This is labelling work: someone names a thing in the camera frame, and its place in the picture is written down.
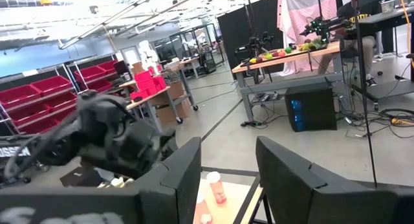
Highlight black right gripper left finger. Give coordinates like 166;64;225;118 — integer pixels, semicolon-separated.
134;136;202;224

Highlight black floor cable bundle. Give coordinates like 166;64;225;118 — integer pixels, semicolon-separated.
336;107;414;139

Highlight wooden table grey frame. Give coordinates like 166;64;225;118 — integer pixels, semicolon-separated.
232;41;345;124

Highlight yellow floor power strip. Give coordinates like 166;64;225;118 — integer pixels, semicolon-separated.
390;117;414;128

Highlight wooden top cart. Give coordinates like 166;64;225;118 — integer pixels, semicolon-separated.
118;78;200;134

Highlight pink white curtain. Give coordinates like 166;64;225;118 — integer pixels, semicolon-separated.
276;0;339;76

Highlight black desk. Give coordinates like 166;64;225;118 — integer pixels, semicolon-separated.
357;5;414;102

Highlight red storage bin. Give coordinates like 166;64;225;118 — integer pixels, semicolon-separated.
6;104;51;124
43;93;78;111
30;75;72;95
0;87;41;105
73;65;107;82
96;60;119;73

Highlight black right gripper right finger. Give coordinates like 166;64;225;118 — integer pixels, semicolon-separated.
256;136;414;224

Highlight black computer tower blue light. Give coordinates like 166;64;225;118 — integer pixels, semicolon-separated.
284;84;338;133

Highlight cardboard box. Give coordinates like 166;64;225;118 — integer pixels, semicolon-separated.
155;99;191;124
151;81;185;105

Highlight red stacked bins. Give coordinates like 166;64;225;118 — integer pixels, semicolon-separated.
129;67;168;101

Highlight black partition wall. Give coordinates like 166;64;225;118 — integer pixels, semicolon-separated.
216;0;285;79

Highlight white robot figure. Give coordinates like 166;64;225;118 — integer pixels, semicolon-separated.
138;39;160;73

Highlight black hanging cable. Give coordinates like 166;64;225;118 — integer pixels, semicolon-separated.
351;0;378;188

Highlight grey container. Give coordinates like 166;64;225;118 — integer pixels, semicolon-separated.
380;0;396;14

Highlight glass enclosure black frame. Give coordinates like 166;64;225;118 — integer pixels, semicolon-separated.
168;22;226;74

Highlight person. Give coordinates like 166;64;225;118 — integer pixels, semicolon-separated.
318;0;384;87

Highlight wooden shelf black legs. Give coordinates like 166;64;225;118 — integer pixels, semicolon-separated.
192;175;269;224

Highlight metal storage rack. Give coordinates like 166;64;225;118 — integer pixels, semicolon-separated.
0;52;130;136

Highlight yellow hanging cable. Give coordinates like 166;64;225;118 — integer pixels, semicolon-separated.
398;0;414;68

